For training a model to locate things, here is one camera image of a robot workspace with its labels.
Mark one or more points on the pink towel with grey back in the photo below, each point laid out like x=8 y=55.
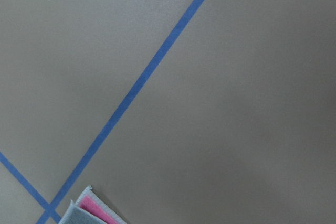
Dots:
x=89 y=208

